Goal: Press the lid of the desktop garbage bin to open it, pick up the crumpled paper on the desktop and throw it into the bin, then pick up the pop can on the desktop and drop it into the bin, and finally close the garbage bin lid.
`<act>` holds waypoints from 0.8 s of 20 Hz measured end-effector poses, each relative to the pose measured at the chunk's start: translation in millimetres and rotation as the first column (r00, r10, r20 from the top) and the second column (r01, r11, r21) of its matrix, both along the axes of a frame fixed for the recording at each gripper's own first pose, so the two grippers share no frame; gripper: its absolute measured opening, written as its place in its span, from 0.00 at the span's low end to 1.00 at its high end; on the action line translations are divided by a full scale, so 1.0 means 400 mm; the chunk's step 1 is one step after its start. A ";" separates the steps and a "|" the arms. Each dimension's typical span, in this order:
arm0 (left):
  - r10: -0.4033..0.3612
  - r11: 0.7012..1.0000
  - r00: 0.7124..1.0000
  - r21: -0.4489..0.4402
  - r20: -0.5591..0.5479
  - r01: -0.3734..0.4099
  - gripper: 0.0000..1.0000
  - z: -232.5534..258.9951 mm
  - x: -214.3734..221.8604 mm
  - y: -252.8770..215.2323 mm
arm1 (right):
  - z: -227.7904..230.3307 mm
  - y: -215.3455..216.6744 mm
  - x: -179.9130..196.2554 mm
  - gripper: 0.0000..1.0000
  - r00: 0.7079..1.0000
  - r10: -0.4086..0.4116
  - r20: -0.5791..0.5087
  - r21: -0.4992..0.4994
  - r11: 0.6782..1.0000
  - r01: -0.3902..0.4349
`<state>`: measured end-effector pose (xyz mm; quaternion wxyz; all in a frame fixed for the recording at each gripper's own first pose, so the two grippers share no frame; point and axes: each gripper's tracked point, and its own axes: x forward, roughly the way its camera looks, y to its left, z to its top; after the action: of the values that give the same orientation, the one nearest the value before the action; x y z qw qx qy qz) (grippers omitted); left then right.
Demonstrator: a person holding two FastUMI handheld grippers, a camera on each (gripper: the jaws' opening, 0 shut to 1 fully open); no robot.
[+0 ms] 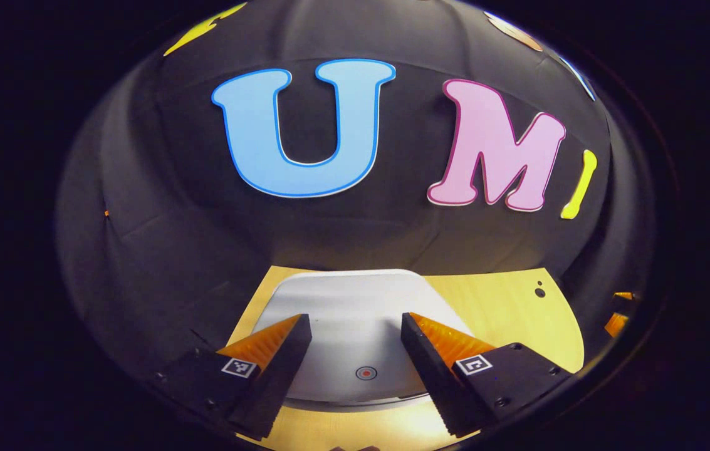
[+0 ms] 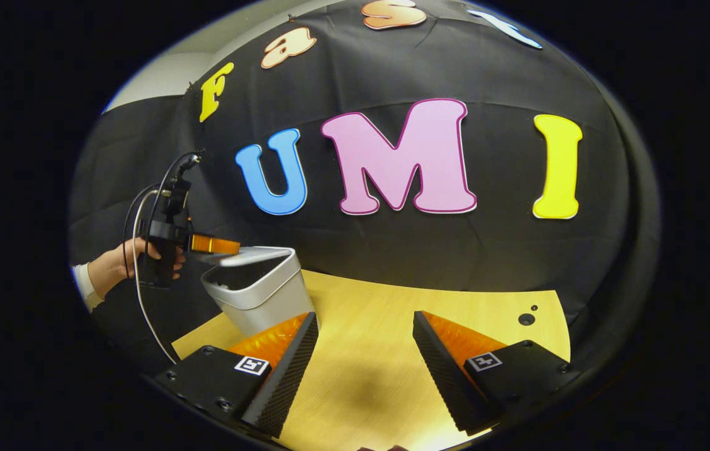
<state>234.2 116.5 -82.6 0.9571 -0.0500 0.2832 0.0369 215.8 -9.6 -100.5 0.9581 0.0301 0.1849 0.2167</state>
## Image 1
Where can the grey desktop garbage bin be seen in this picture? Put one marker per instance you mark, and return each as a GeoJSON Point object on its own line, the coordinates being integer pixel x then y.
{"type": "Point", "coordinates": [354, 313]}

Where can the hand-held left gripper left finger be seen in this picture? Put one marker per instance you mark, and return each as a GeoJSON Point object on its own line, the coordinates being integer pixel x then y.
{"type": "Point", "coordinates": [279, 376]}

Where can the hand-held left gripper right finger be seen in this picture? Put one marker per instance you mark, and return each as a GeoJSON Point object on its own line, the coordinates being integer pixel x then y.
{"type": "Point", "coordinates": [433, 376]}

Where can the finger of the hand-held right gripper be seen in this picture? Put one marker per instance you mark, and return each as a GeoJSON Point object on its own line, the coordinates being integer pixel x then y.
{"type": "Point", "coordinates": [616, 324]}
{"type": "Point", "coordinates": [624, 295]}

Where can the black backdrop cloth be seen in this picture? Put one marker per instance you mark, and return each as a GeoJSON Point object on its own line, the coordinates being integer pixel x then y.
{"type": "Point", "coordinates": [392, 238]}

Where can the wooden desktop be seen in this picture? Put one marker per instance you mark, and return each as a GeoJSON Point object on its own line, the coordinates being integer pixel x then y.
{"type": "Point", "coordinates": [505, 313]}

